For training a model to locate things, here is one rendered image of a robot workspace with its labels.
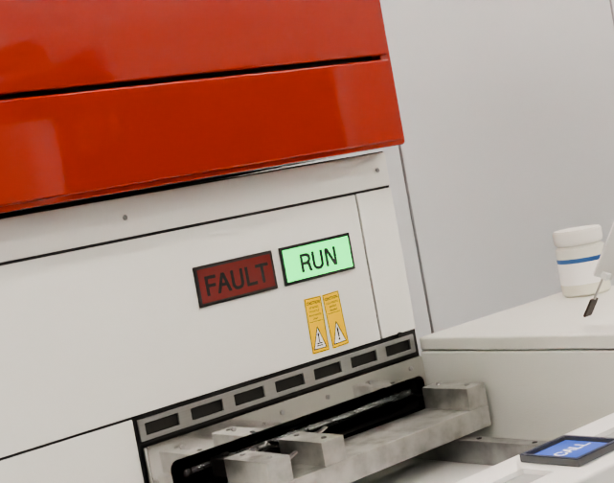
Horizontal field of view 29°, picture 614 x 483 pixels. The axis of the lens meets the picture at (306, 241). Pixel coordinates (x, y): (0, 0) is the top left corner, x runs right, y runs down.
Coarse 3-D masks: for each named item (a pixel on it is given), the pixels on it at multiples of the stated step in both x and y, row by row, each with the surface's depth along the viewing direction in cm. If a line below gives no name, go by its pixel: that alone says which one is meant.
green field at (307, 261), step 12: (336, 240) 154; (348, 240) 155; (288, 252) 149; (300, 252) 150; (312, 252) 151; (324, 252) 153; (336, 252) 154; (348, 252) 155; (288, 264) 149; (300, 264) 150; (312, 264) 151; (324, 264) 152; (336, 264) 154; (348, 264) 155; (288, 276) 149; (300, 276) 150
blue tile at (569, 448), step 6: (558, 444) 94; (564, 444) 93; (570, 444) 93; (576, 444) 93; (582, 444) 92; (588, 444) 92; (594, 444) 92; (600, 444) 91; (546, 450) 92; (552, 450) 92; (558, 450) 92; (564, 450) 91; (570, 450) 91; (576, 450) 91; (582, 450) 90; (588, 450) 90; (570, 456) 89; (576, 456) 89
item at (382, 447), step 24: (432, 408) 156; (480, 408) 152; (384, 432) 147; (408, 432) 145; (432, 432) 146; (456, 432) 149; (360, 456) 138; (384, 456) 141; (408, 456) 143; (312, 480) 134; (336, 480) 136
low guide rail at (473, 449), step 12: (444, 444) 151; (456, 444) 150; (468, 444) 148; (480, 444) 146; (492, 444) 145; (504, 444) 143; (516, 444) 142; (528, 444) 141; (540, 444) 140; (420, 456) 155; (432, 456) 153; (444, 456) 152; (456, 456) 150; (468, 456) 148; (480, 456) 147; (492, 456) 145; (504, 456) 144
